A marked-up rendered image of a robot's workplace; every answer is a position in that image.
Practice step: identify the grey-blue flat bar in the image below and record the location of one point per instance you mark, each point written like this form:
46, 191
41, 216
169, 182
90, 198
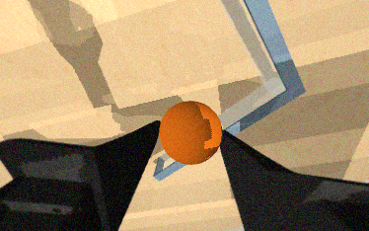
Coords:
278, 51

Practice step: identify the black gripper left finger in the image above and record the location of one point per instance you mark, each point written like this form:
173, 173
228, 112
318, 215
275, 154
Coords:
113, 169

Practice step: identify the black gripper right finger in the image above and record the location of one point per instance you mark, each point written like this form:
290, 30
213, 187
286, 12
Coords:
270, 197

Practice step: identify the orange ball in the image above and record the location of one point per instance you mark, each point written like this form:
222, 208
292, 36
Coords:
190, 132

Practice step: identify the low clear wall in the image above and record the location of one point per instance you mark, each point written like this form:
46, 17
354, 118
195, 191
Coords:
252, 43

